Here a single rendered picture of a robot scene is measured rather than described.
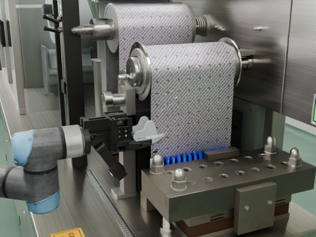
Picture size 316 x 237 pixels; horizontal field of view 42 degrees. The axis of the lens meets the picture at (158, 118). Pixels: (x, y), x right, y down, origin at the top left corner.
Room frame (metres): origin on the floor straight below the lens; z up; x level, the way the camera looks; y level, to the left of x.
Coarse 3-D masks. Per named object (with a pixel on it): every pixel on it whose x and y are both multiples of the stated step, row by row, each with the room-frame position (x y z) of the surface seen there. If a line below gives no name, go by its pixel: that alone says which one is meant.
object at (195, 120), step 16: (160, 96) 0.98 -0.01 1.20; (176, 96) 1.00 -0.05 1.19; (192, 96) 1.02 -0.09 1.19; (208, 96) 1.03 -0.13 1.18; (224, 96) 1.05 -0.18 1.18; (160, 112) 0.98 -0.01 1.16; (176, 112) 1.00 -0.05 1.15; (192, 112) 1.02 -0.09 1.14; (208, 112) 1.04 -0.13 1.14; (224, 112) 1.05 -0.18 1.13; (160, 128) 0.98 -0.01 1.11; (176, 128) 1.00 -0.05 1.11; (192, 128) 1.02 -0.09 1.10; (208, 128) 1.04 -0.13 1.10; (224, 128) 1.06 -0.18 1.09; (160, 144) 0.98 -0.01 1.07; (176, 144) 1.00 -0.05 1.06; (192, 144) 1.02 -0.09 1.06; (208, 144) 1.04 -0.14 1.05; (224, 144) 1.06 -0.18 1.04
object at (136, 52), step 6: (132, 54) 1.05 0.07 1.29; (138, 54) 1.01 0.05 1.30; (234, 54) 1.08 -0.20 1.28; (144, 60) 0.98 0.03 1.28; (234, 60) 1.07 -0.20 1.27; (144, 66) 0.97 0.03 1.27; (144, 72) 0.97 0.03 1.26; (144, 78) 0.97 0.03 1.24; (144, 84) 0.98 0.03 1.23; (138, 90) 1.01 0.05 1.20
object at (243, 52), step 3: (240, 48) 1.16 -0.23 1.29; (240, 51) 1.12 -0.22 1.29; (243, 51) 1.12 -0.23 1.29; (246, 51) 1.12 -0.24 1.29; (249, 51) 1.13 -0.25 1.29; (252, 51) 1.13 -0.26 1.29; (240, 54) 1.12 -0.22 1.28; (243, 54) 1.12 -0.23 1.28; (246, 54) 1.12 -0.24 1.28; (249, 54) 1.13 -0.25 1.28; (252, 54) 1.13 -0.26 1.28
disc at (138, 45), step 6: (138, 42) 1.02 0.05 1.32; (132, 48) 1.06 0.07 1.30; (138, 48) 1.02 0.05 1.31; (144, 48) 0.99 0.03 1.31; (144, 54) 0.98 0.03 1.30; (150, 72) 0.96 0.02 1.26; (150, 78) 0.96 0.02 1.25; (150, 84) 0.96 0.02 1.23; (144, 90) 0.99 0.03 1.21; (138, 96) 1.03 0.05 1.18; (144, 96) 0.99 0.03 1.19
